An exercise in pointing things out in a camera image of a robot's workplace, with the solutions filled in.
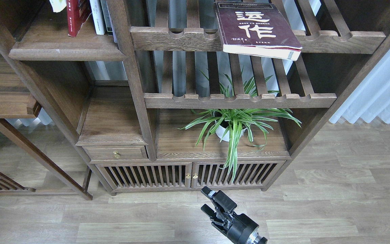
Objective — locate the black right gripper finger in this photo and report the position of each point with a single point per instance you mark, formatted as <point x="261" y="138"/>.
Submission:
<point x="208" y="211"/>
<point x="207" y="192"/>

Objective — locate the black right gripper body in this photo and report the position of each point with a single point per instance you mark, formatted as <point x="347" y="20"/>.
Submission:
<point x="239" y="229"/>

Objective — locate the red book with photos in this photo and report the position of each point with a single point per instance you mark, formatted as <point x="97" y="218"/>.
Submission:
<point x="78" y="12"/>

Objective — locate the yellow-green book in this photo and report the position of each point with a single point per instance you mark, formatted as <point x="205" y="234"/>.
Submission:
<point x="58" y="5"/>

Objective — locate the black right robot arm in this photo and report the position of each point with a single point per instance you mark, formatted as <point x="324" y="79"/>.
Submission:
<point x="239" y="229"/>

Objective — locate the white plant pot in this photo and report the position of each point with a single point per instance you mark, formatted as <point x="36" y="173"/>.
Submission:
<point x="222" y="133"/>

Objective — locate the green spider plant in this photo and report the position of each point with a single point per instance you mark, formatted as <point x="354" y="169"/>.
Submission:
<point x="234" y="121"/>

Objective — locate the brass drawer knob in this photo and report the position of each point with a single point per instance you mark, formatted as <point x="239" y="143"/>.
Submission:
<point x="116" y="155"/>

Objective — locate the dark wooden bookshelf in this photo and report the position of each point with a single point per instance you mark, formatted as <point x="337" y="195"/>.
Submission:
<point x="132" y="96"/>

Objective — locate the maroon book white characters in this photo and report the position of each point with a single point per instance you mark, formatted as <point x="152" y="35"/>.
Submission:
<point x="256" y="29"/>

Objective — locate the pale purple upright book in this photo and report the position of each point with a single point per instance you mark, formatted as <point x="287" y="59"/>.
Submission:
<point x="111" y="23"/>

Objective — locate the white curtain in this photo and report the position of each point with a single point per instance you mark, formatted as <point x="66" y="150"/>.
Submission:
<point x="371" y="99"/>

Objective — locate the dark upright book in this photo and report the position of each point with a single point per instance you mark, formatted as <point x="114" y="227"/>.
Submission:
<point x="107" y="20"/>

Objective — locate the white upright book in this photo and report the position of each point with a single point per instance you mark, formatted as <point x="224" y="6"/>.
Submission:
<point x="97" y="16"/>

